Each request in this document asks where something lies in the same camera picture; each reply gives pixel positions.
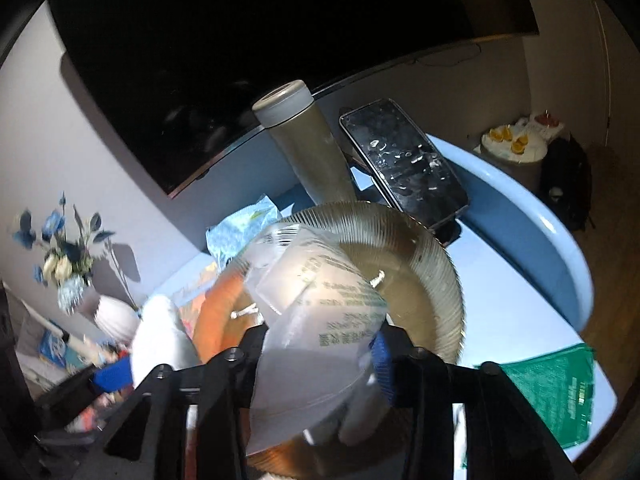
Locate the white printed plastic packet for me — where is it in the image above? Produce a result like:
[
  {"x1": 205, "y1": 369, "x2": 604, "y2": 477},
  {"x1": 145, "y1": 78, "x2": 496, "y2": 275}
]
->
[{"x1": 240, "y1": 222, "x2": 393, "y2": 456}]

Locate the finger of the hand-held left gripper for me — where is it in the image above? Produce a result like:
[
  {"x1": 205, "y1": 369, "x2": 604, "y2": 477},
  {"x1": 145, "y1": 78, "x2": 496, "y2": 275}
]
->
[{"x1": 90, "y1": 357, "x2": 136, "y2": 393}]

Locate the blue tissue packet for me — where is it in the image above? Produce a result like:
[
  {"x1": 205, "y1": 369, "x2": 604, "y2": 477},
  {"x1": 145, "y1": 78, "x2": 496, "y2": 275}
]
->
[{"x1": 206, "y1": 194, "x2": 283, "y2": 273}]

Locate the amber ribbed glass bowl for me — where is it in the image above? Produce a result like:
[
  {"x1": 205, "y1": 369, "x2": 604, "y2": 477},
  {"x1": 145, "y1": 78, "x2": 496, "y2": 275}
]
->
[{"x1": 192, "y1": 201, "x2": 467, "y2": 478}]

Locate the white ring desk lamp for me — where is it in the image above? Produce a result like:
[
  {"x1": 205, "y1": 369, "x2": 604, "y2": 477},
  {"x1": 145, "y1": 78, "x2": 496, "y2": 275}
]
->
[{"x1": 25, "y1": 307, "x2": 88, "y2": 356}]

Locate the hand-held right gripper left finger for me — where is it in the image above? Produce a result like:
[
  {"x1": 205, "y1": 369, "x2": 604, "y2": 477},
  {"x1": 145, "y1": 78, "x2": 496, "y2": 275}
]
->
[{"x1": 65, "y1": 326, "x2": 273, "y2": 480}]

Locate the black backpack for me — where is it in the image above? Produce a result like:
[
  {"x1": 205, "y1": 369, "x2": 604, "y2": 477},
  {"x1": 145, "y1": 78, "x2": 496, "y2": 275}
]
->
[{"x1": 540, "y1": 136, "x2": 596, "y2": 233}]

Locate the orange floral mat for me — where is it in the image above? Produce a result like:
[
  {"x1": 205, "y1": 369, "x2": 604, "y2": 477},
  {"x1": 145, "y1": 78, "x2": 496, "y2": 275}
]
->
[{"x1": 65, "y1": 260, "x2": 223, "y2": 436}]

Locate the white soft cloth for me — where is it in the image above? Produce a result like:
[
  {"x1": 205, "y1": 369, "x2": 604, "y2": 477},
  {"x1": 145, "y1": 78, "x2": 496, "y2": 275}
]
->
[{"x1": 131, "y1": 294, "x2": 201, "y2": 388}]

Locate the white ribbed vase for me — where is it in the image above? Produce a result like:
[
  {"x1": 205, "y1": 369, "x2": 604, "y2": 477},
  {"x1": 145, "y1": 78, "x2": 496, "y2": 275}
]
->
[{"x1": 92, "y1": 296, "x2": 141, "y2": 343}]

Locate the blue printed box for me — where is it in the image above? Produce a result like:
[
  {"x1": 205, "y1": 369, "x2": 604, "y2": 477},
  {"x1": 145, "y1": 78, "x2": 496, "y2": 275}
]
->
[{"x1": 37, "y1": 327, "x2": 71, "y2": 366}]

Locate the black cable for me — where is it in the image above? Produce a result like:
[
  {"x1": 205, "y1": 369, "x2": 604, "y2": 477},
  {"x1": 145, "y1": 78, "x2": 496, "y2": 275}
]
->
[{"x1": 414, "y1": 42, "x2": 482, "y2": 68}]

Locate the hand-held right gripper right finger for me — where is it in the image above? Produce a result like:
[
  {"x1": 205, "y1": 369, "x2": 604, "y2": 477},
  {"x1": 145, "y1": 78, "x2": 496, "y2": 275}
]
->
[{"x1": 372, "y1": 327, "x2": 581, "y2": 480}]

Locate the black flat screen television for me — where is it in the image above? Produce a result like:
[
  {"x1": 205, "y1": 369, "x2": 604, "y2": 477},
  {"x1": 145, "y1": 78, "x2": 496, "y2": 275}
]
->
[{"x1": 47, "y1": 0, "x2": 541, "y2": 200}]

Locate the trash bin with white bag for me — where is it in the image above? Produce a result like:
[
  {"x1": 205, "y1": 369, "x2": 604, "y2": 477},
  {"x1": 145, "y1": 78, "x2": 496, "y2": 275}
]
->
[{"x1": 472, "y1": 115, "x2": 566, "y2": 196}]

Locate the grey thermos bottle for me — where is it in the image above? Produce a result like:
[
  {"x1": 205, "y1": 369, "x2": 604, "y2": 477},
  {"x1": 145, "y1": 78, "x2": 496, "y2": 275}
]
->
[{"x1": 251, "y1": 80, "x2": 357, "y2": 204}]

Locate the green plastic packet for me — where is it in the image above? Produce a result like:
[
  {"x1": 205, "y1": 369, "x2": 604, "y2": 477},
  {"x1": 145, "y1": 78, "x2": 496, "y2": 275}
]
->
[{"x1": 462, "y1": 344, "x2": 598, "y2": 466}]

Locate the blue and white flower bouquet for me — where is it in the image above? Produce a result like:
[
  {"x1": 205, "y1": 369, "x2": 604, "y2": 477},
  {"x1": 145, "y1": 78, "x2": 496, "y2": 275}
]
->
[{"x1": 10, "y1": 191, "x2": 141, "y2": 313}]

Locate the black smartphone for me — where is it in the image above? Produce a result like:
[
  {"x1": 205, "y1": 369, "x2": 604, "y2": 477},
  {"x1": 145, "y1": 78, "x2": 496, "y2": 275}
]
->
[{"x1": 339, "y1": 99, "x2": 470, "y2": 231}]

